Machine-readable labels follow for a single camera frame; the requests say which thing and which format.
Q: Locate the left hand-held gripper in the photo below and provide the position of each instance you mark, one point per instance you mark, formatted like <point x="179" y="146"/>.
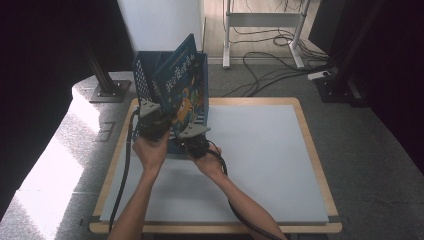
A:
<point x="151" y="125"/>

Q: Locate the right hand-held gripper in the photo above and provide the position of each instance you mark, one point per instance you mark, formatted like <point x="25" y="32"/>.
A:
<point x="195" y="141"/>

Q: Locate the blue perforated file rack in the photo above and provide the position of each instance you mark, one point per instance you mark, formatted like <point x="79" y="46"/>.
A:
<point x="145" y="80"/>

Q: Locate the blue cartoon picture book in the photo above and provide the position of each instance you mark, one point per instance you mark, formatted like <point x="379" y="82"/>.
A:
<point x="181" y="90"/>

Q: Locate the person's right hand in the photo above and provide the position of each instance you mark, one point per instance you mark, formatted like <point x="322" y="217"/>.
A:
<point x="208" y="163"/>

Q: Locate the person's left hand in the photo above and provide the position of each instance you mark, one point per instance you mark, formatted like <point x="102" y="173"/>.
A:
<point x="151" y="153"/>

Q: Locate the grey table mat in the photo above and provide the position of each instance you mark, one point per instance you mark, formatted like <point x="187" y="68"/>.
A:
<point x="266" y="166"/>

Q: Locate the wooden table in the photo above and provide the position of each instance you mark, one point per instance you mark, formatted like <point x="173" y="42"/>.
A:
<point x="213" y="228"/>

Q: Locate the white upright panel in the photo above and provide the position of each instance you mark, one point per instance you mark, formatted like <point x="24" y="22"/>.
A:
<point x="160" y="23"/>

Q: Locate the white power strip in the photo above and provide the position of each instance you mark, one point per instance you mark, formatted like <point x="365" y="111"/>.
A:
<point x="318" y="75"/>

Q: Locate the black stand with dark base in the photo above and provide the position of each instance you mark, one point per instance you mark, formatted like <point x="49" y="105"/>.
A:
<point x="336" y="85"/>

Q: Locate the black stand with base plate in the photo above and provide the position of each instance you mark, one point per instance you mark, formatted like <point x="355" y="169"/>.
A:
<point x="108" y="88"/>

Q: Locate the white metal stand frame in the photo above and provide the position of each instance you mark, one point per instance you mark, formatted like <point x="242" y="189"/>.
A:
<point x="263" y="19"/>

